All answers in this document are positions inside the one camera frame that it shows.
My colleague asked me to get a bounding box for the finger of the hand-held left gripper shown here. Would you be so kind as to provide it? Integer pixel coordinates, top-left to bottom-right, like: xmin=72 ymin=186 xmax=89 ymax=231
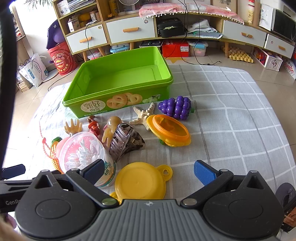
xmin=1 ymin=164 xmax=26 ymax=180

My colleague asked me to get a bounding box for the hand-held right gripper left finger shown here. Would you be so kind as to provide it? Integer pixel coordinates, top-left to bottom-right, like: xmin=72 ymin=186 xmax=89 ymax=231
xmin=28 ymin=159 xmax=119 ymax=207

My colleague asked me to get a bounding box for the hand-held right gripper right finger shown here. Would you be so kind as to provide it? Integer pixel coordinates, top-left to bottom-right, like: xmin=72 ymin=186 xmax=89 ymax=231
xmin=180 ymin=160 xmax=270 ymax=208

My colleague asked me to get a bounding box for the clear cotton swab container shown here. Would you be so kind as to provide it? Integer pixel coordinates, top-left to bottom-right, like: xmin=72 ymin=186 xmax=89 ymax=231
xmin=59 ymin=132 xmax=116 ymax=188

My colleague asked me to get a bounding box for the pink pig toy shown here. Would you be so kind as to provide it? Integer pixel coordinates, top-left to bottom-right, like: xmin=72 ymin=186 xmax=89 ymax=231
xmin=39 ymin=123 xmax=70 ymax=163

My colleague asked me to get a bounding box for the clear grey hair claw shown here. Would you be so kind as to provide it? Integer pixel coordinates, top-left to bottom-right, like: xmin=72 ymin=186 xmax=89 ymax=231
xmin=109 ymin=123 xmax=147 ymax=163

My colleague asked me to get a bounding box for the yellow toy pot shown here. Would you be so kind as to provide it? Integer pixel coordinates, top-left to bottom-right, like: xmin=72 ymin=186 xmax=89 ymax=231
xmin=110 ymin=162 xmax=173 ymax=205

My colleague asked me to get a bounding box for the amber octopus toy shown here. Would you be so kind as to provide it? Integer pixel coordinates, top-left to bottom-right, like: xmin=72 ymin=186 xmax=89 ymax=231
xmin=102 ymin=116 xmax=122 ymax=147
xmin=64 ymin=119 xmax=83 ymax=136

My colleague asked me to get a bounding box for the yellow corn toy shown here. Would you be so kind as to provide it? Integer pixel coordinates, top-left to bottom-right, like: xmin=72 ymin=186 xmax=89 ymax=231
xmin=50 ymin=137 xmax=64 ymax=173

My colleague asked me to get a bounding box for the orange toy pot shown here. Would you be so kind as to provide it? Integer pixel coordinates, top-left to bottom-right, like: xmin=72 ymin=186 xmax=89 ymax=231
xmin=146 ymin=114 xmax=192 ymax=147

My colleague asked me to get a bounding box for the green plastic box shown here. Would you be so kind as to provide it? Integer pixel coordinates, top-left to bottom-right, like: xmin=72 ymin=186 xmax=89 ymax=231
xmin=63 ymin=46 xmax=174 ymax=118

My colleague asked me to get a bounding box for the orange clownfish toy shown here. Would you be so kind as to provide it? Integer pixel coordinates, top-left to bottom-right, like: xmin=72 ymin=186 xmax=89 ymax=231
xmin=87 ymin=116 xmax=102 ymax=139

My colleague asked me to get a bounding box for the grey checked blanket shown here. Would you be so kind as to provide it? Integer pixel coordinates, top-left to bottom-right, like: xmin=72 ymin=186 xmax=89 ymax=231
xmin=2 ymin=64 xmax=281 ymax=202

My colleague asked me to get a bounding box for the purple grape toy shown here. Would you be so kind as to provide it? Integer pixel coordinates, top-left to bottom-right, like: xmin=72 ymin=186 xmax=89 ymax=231
xmin=158 ymin=97 xmax=195 ymax=120

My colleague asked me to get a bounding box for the beige starfish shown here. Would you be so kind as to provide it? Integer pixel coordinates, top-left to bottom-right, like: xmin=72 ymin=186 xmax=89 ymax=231
xmin=129 ymin=102 xmax=156 ymax=131

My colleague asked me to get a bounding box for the grey slipper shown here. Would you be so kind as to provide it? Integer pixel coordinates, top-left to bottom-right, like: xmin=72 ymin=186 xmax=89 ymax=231
xmin=276 ymin=183 xmax=296 ymax=209

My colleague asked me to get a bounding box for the white shopping bag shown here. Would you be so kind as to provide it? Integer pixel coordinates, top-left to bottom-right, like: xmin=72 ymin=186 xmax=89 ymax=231
xmin=18 ymin=53 xmax=48 ymax=88

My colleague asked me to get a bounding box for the red printed bucket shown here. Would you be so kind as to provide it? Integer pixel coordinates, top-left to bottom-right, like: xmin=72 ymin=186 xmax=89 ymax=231
xmin=48 ymin=42 xmax=78 ymax=76

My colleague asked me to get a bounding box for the yellow egg tray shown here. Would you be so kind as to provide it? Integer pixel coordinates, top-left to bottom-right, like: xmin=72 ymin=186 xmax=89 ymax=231
xmin=221 ymin=45 xmax=253 ymax=63

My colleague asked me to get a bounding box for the clear storage box blue lid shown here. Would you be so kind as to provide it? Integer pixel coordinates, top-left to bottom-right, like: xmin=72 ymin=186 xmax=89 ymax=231
xmin=110 ymin=44 xmax=130 ymax=55

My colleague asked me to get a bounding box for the red cardboard box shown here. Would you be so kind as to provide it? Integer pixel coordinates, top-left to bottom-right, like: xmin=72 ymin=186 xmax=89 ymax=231
xmin=162 ymin=40 xmax=190 ymax=57

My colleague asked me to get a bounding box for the white printed box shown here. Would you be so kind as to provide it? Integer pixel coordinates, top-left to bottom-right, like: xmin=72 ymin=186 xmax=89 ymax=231
xmin=253 ymin=47 xmax=283 ymax=69

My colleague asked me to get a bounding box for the red snack package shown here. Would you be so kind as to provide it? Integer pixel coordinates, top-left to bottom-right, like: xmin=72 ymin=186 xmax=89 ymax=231
xmin=288 ymin=51 xmax=296 ymax=80

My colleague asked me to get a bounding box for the pile of folded papers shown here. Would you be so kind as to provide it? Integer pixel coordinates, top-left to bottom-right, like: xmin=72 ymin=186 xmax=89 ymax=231
xmin=187 ymin=20 xmax=222 ymax=39

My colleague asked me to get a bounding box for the black bag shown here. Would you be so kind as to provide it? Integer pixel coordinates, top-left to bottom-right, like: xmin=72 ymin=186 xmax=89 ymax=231
xmin=157 ymin=17 xmax=187 ymax=38

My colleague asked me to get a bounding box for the wooden white cabinet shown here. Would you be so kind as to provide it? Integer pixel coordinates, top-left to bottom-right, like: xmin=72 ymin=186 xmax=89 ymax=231
xmin=52 ymin=0 xmax=296 ymax=61

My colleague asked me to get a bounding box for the pink fringed cloth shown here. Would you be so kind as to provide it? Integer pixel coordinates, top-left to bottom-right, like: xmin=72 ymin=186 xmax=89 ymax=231
xmin=139 ymin=3 xmax=245 ymax=25

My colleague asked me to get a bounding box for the white microwave oven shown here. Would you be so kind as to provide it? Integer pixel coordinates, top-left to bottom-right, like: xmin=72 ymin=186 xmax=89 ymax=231
xmin=271 ymin=8 xmax=296 ymax=44

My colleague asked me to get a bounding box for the framed picture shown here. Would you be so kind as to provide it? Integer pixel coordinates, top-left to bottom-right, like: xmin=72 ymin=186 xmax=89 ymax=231
xmin=212 ymin=0 xmax=237 ymax=13

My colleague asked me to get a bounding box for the white desk fan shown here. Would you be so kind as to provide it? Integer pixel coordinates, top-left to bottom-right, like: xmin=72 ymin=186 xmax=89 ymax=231
xmin=118 ymin=0 xmax=137 ymax=12

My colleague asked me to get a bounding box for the white drawer orange handle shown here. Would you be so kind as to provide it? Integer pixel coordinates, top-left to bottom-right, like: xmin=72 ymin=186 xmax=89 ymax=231
xmin=264 ymin=34 xmax=295 ymax=58
xmin=106 ymin=17 xmax=156 ymax=44
xmin=222 ymin=20 xmax=267 ymax=48
xmin=66 ymin=24 xmax=108 ymax=55

